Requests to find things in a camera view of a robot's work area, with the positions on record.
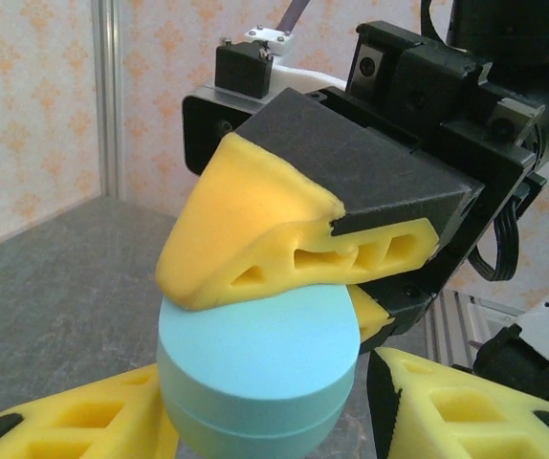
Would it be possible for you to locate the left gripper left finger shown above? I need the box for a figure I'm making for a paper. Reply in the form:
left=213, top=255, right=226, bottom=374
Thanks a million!
left=0, top=362, right=181, bottom=459

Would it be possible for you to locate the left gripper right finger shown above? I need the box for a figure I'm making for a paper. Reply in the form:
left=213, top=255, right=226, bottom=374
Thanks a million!
left=367, top=346, right=549, bottom=459

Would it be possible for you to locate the light blue earbud case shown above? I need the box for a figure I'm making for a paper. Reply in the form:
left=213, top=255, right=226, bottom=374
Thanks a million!
left=156, top=281, right=362, bottom=459

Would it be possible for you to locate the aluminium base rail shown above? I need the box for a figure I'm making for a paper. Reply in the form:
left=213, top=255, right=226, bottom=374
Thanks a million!
left=425, top=285, right=524, bottom=372

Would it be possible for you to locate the black gripper wire bundle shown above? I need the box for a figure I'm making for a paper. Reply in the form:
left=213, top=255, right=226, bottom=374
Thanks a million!
left=468, top=188, right=537, bottom=284

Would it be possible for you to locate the aluminium frame post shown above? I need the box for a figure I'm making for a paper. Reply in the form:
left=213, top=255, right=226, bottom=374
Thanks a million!
left=93, top=0, right=128, bottom=203

